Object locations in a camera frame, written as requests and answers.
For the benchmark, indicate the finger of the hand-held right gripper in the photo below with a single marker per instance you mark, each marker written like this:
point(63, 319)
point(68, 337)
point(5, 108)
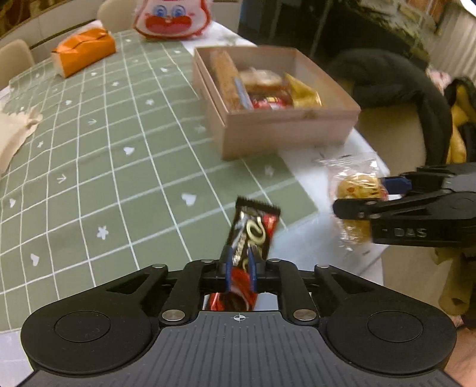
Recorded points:
point(353, 209)
point(398, 185)

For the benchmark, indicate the yellow jacket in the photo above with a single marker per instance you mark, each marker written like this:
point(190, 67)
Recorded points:
point(459, 111)

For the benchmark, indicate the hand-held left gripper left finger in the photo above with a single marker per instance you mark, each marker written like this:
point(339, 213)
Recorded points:
point(225, 277)

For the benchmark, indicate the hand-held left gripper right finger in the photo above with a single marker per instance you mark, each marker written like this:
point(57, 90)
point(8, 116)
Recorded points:
point(253, 273)

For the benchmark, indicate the pink cardboard box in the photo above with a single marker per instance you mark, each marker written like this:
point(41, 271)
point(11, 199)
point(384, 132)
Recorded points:
point(282, 130)

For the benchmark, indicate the cartoon print paper bag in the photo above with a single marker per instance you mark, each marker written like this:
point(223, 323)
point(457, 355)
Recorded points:
point(13, 134)

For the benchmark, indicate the green checked table mat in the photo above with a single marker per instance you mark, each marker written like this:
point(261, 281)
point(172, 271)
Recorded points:
point(111, 149)

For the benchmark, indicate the white cabinet with wooden shelf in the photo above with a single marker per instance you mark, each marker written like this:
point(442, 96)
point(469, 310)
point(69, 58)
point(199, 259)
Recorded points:
point(55, 26)

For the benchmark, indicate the glass fish tank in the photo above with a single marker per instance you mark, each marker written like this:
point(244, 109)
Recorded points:
point(390, 22)

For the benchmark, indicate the black floor cabinet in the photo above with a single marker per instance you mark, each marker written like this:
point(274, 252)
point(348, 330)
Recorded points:
point(282, 22)

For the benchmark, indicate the red white rabbit bag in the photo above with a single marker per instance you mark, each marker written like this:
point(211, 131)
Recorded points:
point(171, 22)

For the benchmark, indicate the pink cloth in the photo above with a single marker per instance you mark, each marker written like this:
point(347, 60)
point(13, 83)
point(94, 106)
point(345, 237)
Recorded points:
point(438, 78)

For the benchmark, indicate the beige armchair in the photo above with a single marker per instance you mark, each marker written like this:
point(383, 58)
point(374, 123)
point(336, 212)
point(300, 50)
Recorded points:
point(390, 130)

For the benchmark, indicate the red gold candy packet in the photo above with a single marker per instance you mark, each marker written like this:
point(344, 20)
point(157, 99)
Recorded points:
point(271, 102)

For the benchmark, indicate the black jacket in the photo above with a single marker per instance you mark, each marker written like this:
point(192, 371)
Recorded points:
point(390, 70)

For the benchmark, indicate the grey curtain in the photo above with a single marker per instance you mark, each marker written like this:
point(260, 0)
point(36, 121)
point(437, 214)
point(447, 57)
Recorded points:
point(457, 41)

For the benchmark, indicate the clear yellow cookie packet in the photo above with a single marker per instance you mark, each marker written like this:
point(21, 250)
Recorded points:
point(357, 188)

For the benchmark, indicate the beige dining chair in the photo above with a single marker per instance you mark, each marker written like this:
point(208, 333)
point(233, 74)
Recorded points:
point(15, 63)
point(117, 15)

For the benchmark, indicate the yellow snack packet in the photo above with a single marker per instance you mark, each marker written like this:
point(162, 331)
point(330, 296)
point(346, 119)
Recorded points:
point(303, 93)

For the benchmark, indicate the black red chocolate bar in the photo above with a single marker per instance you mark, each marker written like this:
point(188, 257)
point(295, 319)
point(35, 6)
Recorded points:
point(253, 230)

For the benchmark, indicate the orange tissue box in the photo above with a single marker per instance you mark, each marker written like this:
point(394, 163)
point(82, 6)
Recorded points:
point(85, 48)

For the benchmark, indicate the long cracker pack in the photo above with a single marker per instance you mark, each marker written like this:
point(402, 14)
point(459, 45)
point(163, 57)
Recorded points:
point(225, 78)

